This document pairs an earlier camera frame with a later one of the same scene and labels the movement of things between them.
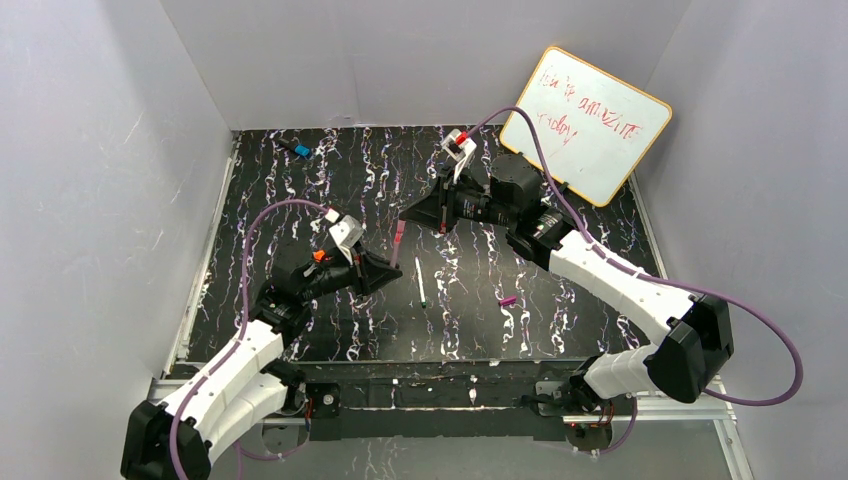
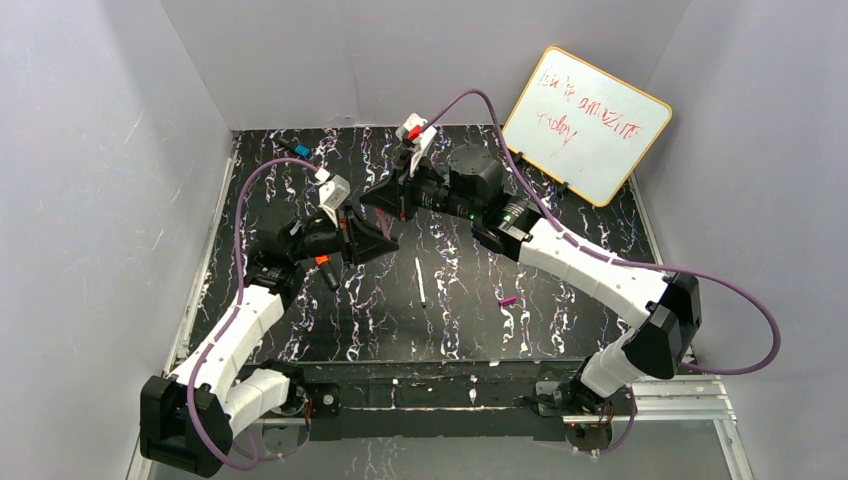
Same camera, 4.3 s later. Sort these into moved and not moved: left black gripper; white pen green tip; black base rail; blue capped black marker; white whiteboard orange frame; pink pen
Moved: pink pen; left black gripper
Not moved: white whiteboard orange frame; black base rail; white pen green tip; blue capped black marker
